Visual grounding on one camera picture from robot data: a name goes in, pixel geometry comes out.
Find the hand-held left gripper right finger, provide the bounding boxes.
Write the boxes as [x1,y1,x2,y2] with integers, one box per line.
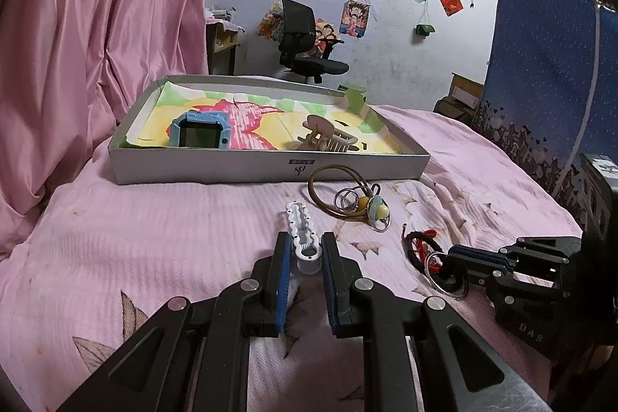
[321,232,553,412]

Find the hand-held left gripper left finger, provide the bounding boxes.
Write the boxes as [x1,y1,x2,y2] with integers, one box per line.
[55,232,293,412]

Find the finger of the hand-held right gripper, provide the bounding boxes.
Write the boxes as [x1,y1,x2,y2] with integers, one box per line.
[449,238,581,282]
[437,262,513,294]

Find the black hair tie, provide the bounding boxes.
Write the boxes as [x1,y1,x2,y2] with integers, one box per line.
[427,254,470,298]

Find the red string bracelet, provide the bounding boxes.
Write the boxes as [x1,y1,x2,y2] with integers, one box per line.
[413,229,445,274]

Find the white plastic hair clip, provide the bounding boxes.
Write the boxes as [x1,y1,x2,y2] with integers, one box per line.
[285,200,322,275]

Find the thin silver bangles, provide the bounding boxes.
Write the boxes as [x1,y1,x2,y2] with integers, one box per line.
[333,187,360,216]

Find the grey cardboard box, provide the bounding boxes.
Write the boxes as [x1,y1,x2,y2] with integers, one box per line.
[109,75,431,186]

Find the brown cardboard box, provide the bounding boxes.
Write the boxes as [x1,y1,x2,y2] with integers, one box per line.
[433,73,485,120]

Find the beige claw hair clip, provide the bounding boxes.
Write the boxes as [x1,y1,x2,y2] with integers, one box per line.
[290,115,360,152]

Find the white tube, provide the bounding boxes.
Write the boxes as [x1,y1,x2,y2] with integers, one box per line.
[550,7,603,200]

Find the colourful painted paper liner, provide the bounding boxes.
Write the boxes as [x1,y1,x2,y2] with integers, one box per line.
[126,83,401,154]

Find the blue smartwatch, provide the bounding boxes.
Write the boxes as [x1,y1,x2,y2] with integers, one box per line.
[167,112,233,148]

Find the blue printed cloth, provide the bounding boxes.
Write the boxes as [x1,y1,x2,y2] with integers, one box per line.
[470,0,618,220]

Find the wooden desk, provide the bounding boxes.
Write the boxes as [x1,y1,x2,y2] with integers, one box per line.
[205,19,241,77]

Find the cartoon figures poster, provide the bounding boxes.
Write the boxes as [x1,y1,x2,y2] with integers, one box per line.
[314,19,340,56]

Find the colourful poster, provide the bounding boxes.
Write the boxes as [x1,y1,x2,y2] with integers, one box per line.
[258,2,285,41]

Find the black office chair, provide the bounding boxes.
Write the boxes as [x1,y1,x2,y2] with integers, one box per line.
[277,0,349,85]

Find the pile of papers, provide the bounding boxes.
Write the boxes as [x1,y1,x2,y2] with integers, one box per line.
[205,4,239,31]

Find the pink satin curtain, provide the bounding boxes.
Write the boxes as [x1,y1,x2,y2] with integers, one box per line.
[0,0,218,258]

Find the cartoon wall poster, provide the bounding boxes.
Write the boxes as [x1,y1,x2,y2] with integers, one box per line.
[339,0,372,40]

